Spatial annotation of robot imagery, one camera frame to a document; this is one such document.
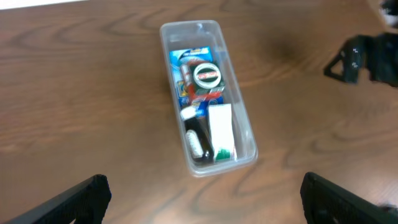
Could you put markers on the dark bottle white cap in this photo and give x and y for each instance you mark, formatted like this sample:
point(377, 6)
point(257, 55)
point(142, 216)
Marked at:
point(196, 136)

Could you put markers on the blue Kool Fever box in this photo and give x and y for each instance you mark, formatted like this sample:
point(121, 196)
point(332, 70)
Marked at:
point(179, 57)

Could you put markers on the clear plastic container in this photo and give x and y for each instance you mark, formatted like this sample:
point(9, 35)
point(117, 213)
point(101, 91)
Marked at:
point(195, 34)

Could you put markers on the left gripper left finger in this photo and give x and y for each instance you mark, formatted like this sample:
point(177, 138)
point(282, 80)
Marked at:
point(85, 202)

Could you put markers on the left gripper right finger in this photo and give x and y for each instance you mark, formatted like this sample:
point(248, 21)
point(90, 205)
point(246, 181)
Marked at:
point(325, 202)

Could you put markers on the red medicine box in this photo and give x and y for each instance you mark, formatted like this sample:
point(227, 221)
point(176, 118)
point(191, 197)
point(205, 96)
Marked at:
point(185, 71)

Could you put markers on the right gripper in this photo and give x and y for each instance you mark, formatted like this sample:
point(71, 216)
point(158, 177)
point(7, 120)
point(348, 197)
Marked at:
point(377, 54)

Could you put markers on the dark green round-label box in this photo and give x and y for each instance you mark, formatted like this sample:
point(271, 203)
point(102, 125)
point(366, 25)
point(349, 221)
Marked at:
point(206, 78)

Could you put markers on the white green medicine box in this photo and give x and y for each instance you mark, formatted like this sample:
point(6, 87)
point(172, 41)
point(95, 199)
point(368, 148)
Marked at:
point(221, 132)

